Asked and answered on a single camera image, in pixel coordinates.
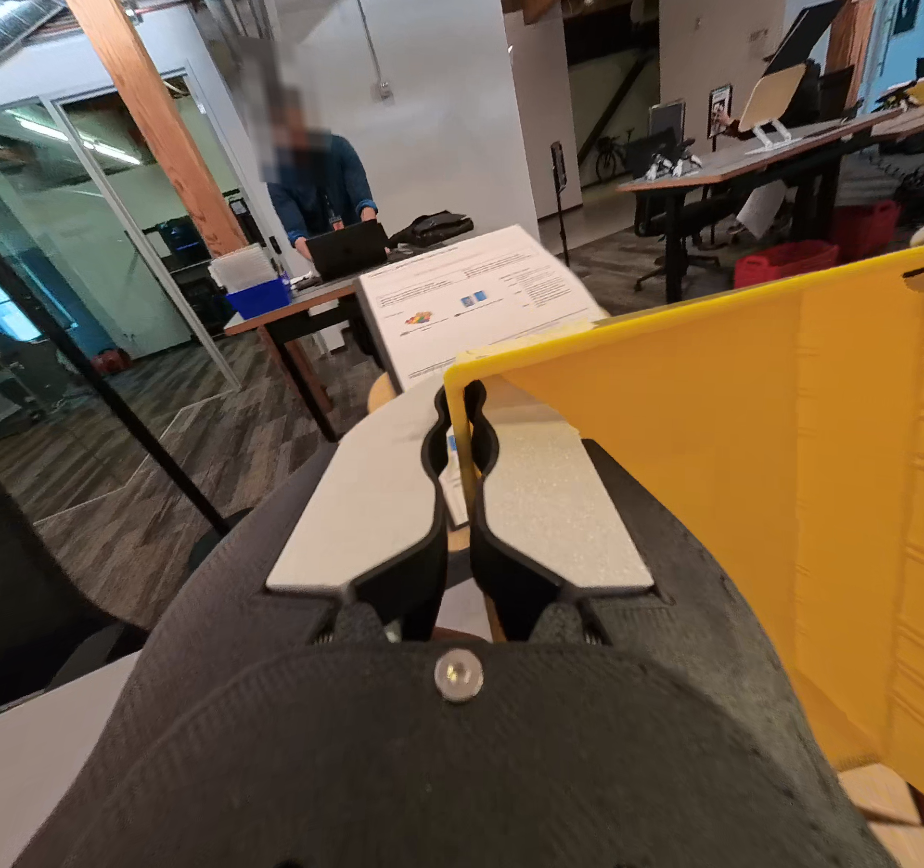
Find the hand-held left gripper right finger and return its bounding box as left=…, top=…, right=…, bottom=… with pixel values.
left=465, top=380, right=656, bottom=641

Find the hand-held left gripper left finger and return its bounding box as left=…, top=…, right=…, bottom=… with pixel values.
left=266, top=386, right=450, bottom=641

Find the yellow plastic bin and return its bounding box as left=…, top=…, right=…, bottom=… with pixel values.
left=442, top=247, right=924, bottom=793

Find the small printed sheet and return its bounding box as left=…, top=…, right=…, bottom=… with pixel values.
left=439, top=435, right=477, bottom=530

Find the wooden desk with black legs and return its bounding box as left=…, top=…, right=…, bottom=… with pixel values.
left=224, top=233, right=506, bottom=443

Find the blue plastic bin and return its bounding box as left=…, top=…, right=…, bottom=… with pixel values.
left=225, top=274, right=292, bottom=320

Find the printed instruction sheet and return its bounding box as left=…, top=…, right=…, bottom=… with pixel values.
left=357, top=225, right=607, bottom=392

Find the black laptop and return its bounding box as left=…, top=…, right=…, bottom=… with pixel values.
left=305, top=220, right=391, bottom=283

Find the black bag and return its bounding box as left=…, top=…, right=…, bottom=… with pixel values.
left=388, top=211, right=475, bottom=248

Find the black swivel chair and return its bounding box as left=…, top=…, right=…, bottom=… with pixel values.
left=628, top=128, right=733, bottom=293

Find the black floor stand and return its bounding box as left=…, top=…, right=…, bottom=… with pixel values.
left=550, top=141, right=571, bottom=268

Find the red plastic bin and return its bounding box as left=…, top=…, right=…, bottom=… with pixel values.
left=830, top=200, right=902, bottom=262
left=734, top=240, right=840, bottom=290

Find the bicycle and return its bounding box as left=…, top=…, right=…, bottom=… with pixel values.
left=593, top=128, right=636, bottom=183

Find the long grey-topped desk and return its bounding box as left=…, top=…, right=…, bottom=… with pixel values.
left=617, top=106, right=924, bottom=306

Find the laptop stand with tan board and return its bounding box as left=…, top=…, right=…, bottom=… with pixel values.
left=740, top=63, right=809, bottom=155

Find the wooden post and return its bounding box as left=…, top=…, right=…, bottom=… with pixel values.
left=32, top=0, right=250, bottom=259

